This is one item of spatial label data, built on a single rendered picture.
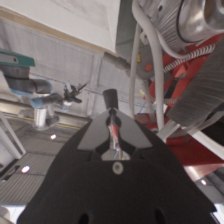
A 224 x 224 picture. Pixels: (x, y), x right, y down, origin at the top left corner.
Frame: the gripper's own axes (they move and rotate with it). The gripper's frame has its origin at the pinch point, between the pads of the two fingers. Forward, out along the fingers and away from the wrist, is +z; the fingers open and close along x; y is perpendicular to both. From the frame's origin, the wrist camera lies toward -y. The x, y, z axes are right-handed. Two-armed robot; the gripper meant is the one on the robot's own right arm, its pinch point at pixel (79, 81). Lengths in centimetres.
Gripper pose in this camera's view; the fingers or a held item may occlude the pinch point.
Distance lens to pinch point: 58.5
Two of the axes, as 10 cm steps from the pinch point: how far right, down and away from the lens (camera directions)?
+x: 4.0, -2.8, 8.7
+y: -6.5, -7.6, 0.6
